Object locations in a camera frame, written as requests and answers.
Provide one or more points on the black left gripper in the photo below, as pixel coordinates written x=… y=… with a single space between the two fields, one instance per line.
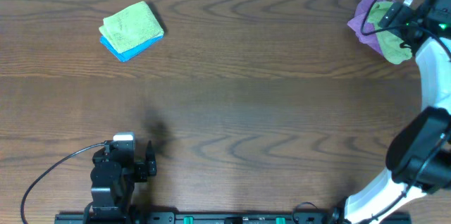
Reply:
x=141 y=169

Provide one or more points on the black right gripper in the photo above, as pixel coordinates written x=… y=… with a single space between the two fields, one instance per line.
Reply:
x=403 y=15

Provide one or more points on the green cloth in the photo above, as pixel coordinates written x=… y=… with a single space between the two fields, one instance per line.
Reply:
x=388 y=42
x=131 y=27

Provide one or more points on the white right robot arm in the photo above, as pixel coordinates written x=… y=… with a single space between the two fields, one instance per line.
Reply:
x=416 y=163

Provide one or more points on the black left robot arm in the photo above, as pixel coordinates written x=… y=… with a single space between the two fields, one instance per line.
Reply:
x=114 y=176

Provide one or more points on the folded blue cloth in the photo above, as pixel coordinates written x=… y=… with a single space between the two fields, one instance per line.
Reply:
x=130 y=53

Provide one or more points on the folded green cloth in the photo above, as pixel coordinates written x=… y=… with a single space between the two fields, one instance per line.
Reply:
x=131 y=27

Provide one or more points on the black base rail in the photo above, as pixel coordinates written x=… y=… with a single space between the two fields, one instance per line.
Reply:
x=311 y=217

